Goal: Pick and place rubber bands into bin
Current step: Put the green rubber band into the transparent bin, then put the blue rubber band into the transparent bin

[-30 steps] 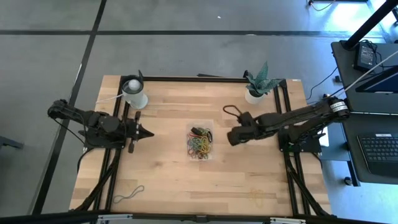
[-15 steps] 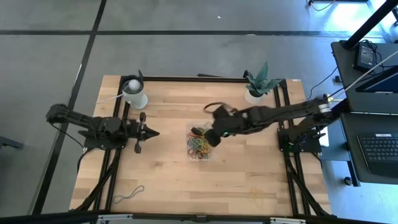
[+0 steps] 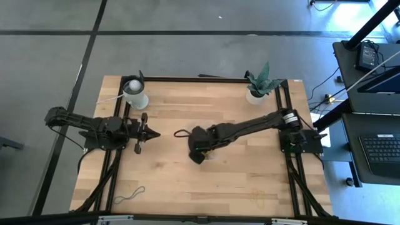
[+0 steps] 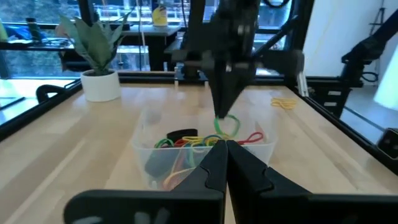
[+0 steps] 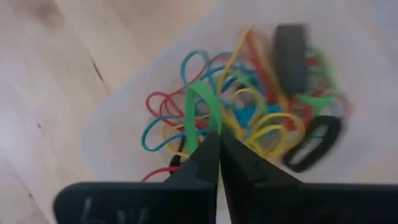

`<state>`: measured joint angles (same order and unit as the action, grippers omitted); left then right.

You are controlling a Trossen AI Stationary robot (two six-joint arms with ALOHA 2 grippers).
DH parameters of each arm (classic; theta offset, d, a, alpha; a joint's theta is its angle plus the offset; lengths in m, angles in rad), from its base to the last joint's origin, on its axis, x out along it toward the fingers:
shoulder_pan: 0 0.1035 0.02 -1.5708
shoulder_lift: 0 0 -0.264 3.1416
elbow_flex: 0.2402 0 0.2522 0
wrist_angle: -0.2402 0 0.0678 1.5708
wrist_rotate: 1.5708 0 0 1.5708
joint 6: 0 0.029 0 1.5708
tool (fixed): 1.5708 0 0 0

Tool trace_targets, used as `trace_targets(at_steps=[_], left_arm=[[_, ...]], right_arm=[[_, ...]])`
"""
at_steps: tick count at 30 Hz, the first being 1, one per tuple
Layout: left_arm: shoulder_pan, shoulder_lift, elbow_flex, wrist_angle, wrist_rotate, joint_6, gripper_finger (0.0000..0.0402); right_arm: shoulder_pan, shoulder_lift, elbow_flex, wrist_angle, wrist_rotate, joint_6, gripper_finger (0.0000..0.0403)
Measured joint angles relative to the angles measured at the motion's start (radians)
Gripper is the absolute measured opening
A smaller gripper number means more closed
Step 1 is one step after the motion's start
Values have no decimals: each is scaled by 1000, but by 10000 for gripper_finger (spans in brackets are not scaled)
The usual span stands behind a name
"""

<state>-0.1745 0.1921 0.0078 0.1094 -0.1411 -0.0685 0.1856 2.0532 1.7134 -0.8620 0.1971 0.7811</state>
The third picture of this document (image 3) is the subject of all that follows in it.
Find silver metal bracket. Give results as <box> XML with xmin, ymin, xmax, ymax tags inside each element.
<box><xmin>97</xmin><ymin>214</ymin><xmax>134</xmax><ymax>225</ymax></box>
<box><xmin>271</xmin><ymin>217</ymin><xmax>309</xmax><ymax>225</ymax></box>

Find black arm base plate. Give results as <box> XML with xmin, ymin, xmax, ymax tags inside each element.
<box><xmin>83</xmin><ymin>134</ymin><xmax>128</xmax><ymax>151</ymax></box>
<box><xmin>279</xmin><ymin>128</ymin><xmax>324</xmax><ymax>154</ymax></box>

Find black aluminium frame rail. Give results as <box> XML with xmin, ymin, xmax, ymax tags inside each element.
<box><xmin>120</xmin><ymin>76</ymin><xmax>284</xmax><ymax>84</ymax></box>

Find thin white rod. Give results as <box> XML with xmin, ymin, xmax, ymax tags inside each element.
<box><xmin>343</xmin><ymin>49</ymin><xmax>400</xmax><ymax>92</ymax></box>

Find white device cable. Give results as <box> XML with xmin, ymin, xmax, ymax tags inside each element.
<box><xmin>95</xmin><ymin>92</ymin><xmax>126</xmax><ymax>105</ymax></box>

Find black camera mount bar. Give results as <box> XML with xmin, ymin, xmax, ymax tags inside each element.
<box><xmin>0</xmin><ymin>211</ymin><xmax>400</xmax><ymax>225</ymax></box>

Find black laptop keyboard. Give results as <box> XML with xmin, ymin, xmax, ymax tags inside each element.
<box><xmin>358</xmin><ymin>133</ymin><xmax>400</xmax><ymax>179</ymax></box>

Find black side desk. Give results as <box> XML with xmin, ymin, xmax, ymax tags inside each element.
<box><xmin>312</xmin><ymin>39</ymin><xmax>400</xmax><ymax>188</ymax></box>

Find black aluminium side frame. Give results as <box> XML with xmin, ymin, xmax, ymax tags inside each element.
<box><xmin>274</xmin><ymin>79</ymin><xmax>337</xmax><ymax>218</ymax></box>
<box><xmin>73</xmin><ymin>77</ymin><xmax>131</xmax><ymax>216</ymax></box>

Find grey chair leg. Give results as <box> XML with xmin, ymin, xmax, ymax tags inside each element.
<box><xmin>0</xmin><ymin>136</ymin><xmax>25</xmax><ymax>151</ymax></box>

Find white paper sheet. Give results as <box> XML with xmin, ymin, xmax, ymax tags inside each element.
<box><xmin>310</xmin><ymin>111</ymin><xmax>332</xmax><ymax>148</ymax></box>

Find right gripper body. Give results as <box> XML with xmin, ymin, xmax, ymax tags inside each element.
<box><xmin>188</xmin><ymin>126</ymin><xmax>219</xmax><ymax>151</ymax></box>

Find snake plant in white pot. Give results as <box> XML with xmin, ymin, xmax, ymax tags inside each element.
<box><xmin>244</xmin><ymin>61</ymin><xmax>287</xmax><ymax>106</ymax></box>

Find black floor cable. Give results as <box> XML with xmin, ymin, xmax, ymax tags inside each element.
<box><xmin>307</xmin><ymin>67</ymin><xmax>341</xmax><ymax>101</ymax></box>

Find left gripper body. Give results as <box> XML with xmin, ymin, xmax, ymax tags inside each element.
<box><xmin>123</xmin><ymin>117</ymin><xmax>142</xmax><ymax>141</ymax></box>

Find dark monitor screen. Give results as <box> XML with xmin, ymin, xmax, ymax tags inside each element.
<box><xmin>357</xmin><ymin>65</ymin><xmax>400</xmax><ymax>95</ymax></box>

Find clear plastic bin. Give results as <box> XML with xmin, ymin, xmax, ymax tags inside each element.
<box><xmin>202</xmin><ymin>146</ymin><xmax>217</xmax><ymax>163</ymax></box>

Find black diagonal pole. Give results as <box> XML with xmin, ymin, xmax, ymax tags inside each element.
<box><xmin>343</xmin><ymin>0</ymin><xmax>400</xmax><ymax>50</ymax></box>

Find black power adapter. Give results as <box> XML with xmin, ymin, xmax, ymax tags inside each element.
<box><xmin>355</xmin><ymin>41</ymin><xmax>381</xmax><ymax>72</ymax></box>

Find white cylindrical table device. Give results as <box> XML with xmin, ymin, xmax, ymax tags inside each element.
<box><xmin>121</xmin><ymin>74</ymin><xmax>150</xmax><ymax>110</ymax></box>

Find rubber bands bottom left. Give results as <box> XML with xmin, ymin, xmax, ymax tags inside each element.
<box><xmin>112</xmin><ymin>186</ymin><xmax>147</xmax><ymax>205</ymax></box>

